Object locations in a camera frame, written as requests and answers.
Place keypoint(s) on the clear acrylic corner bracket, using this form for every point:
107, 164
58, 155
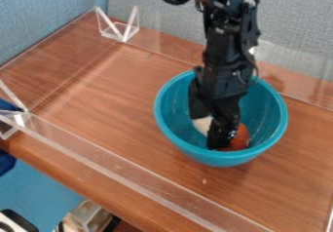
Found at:
121, 31

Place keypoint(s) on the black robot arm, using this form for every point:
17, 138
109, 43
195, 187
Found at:
231, 30

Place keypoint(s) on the clear acrylic barrier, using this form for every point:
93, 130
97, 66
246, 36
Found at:
299, 74
130, 159

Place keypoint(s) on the blue plastic bowl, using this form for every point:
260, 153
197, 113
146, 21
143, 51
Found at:
264, 114

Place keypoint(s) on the brown and white mushroom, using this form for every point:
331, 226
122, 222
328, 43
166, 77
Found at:
242, 140

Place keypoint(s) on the clear acrylic back barrier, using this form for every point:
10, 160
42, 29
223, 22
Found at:
299, 74

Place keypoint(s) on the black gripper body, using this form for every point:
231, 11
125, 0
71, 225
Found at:
223, 84

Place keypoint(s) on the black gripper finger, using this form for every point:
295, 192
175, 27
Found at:
222, 133
198, 108

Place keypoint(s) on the clear acrylic front barrier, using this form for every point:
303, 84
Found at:
130, 159

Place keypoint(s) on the metal frame under table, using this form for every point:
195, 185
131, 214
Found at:
86, 218

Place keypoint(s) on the black and white object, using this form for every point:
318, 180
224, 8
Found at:
14, 223

